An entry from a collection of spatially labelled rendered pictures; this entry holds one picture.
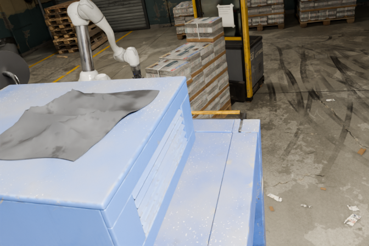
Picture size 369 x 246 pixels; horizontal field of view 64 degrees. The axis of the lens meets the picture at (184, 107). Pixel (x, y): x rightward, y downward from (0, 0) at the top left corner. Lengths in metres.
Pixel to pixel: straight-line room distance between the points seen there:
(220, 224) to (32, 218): 0.34
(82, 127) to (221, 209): 0.33
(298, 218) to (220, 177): 2.02
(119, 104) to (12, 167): 0.23
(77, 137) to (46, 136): 0.07
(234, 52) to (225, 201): 3.71
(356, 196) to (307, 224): 0.54
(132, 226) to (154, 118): 0.21
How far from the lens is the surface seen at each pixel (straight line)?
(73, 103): 0.71
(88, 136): 0.59
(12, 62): 1.27
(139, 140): 0.54
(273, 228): 2.65
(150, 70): 3.05
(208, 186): 0.72
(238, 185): 0.71
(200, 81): 3.39
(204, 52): 3.41
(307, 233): 2.65
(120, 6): 10.61
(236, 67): 4.36
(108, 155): 0.53
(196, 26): 3.64
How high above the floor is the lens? 2.03
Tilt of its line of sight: 27 degrees down
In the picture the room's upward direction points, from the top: 10 degrees counter-clockwise
